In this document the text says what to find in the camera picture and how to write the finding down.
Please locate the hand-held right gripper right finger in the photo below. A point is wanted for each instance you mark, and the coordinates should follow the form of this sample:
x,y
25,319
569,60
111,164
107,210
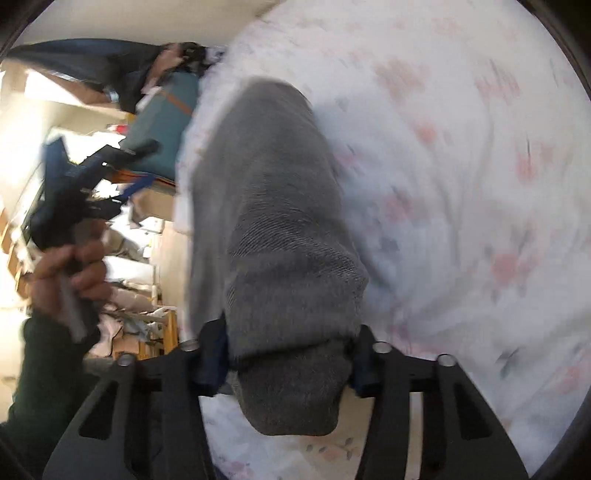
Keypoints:
x,y
364,371

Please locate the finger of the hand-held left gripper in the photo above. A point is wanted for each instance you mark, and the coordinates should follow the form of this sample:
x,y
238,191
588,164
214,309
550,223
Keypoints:
x,y
138,150
136,187

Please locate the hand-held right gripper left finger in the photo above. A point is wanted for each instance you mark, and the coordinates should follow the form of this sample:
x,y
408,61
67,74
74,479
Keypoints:
x,y
212,360

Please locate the dark grey pants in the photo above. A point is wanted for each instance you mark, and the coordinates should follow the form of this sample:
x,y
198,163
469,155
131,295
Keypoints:
x,y
277,258

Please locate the person's left forearm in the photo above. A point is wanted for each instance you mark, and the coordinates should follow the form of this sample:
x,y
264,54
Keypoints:
x,y
46,378

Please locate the person's left hand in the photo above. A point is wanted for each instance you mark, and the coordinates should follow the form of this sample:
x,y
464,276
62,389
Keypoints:
x,y
87,272

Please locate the teal padded bed board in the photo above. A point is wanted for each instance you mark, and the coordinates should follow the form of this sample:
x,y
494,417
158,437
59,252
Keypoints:
x,y
161,120

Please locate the bed with white floral sheet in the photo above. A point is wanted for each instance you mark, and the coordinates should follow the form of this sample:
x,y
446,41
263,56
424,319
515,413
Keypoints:
x,y
461,184

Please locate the wooden frame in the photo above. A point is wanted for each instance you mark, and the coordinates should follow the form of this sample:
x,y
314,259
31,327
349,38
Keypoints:
x,y
161,332

